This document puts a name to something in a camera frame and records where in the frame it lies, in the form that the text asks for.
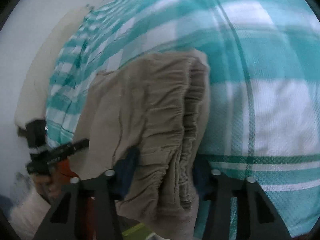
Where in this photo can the teal white plaid bedsheet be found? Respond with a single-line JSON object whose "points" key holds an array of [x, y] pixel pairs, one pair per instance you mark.
{"points": [[264, 80]]}

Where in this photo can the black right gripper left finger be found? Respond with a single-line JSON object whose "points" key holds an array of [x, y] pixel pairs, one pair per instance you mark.
{"points": [[65, 218]]}

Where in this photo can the beige khaki pants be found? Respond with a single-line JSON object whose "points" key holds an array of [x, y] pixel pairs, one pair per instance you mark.
{"points": [[159, 103]]}

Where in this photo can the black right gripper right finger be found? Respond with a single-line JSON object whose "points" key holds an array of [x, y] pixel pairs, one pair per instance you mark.
{"points": [[256, 216]]}

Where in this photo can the person's left hand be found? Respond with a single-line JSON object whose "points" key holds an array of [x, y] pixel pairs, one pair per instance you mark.
{"points": [[49, 186]]}

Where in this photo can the cream wooden headboard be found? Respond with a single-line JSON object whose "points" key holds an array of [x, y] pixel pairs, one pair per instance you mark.
{"points": [[31, 103]]}

